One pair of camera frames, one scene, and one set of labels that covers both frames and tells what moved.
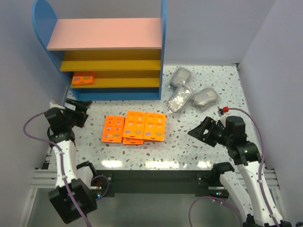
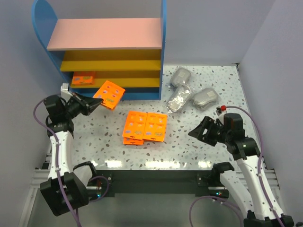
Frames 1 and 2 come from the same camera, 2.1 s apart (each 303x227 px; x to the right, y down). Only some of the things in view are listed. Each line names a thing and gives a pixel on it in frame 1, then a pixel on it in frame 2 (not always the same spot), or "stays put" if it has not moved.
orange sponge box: (155, 126) stays put
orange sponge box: (134, 124) stays put
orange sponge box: (113, 128) to (111, 93)
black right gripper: (212, 132) stays put
